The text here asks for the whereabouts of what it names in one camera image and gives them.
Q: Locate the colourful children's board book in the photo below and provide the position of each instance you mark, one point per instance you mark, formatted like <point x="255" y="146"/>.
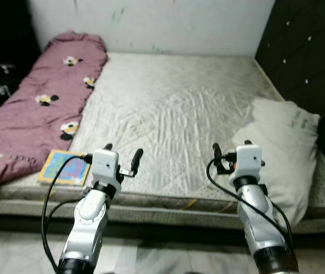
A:
<point x="62" y="171"/>

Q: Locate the pink cartoon print blanket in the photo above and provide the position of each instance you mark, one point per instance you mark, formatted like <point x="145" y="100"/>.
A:
<point x="36" y="114"/>

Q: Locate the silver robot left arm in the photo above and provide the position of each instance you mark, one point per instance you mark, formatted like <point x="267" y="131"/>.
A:
<point x="88" y="222"/>

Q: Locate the white pillow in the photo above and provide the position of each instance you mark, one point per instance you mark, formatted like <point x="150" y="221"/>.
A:
<point x="282" y="154"/>

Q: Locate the dotted mattress base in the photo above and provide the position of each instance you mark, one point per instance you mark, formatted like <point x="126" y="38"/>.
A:
<point x="151" y="217"/>

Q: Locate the grey patterned mattress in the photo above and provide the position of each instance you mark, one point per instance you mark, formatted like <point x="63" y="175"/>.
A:
<point x="168" y="108"/>

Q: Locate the black tufted headboard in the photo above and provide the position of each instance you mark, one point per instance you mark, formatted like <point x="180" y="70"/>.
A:
<point x="305" y="51"/>

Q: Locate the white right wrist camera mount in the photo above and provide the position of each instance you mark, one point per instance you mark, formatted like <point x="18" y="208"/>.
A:
<point x="249" y="160"/>

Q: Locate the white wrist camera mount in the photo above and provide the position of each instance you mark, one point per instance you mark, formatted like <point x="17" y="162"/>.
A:
<point x="249" y="160"/>
<point x="105" y="165"/>

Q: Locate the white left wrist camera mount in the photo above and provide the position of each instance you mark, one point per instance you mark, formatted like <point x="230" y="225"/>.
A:
<point x="105" y="165"/>

